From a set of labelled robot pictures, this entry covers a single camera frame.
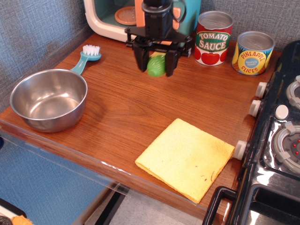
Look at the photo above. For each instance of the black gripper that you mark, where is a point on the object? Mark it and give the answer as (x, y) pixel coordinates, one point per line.
(158, 34)

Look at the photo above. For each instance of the green toy corn cob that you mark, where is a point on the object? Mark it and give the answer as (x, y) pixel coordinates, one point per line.
(156, 64)

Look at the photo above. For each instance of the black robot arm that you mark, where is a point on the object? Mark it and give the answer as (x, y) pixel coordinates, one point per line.
(158, 35)

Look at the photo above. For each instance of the orange microwave turntable plate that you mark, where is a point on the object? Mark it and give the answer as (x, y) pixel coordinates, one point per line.
(126, 15)

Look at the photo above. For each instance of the teal toy microwave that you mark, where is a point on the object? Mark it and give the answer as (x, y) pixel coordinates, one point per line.
(100, 16)

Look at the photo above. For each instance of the orange fuzzy object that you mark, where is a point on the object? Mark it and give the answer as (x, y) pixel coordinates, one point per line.
(21, 220)

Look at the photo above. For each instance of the tomato sauce can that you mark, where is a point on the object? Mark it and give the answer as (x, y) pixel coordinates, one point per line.
(213, 34)

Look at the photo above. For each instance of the teal dish brush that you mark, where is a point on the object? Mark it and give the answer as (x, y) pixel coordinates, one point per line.
(88, 53)

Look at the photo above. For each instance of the pineapple slices can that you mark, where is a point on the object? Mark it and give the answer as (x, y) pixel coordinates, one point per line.
(252, 52)

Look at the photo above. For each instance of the white stove knob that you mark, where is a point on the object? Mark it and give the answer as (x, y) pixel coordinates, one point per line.
(240, 149)
(261, 88)
(254, 108)

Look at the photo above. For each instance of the yellow folded cloth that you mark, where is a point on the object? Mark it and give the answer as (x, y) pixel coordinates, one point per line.
(186, 158)

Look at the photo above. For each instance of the stainless steel bowl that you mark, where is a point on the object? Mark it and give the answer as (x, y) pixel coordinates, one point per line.
(51, 100)

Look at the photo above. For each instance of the black toy stove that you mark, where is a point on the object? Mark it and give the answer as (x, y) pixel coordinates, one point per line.
(268, 191)

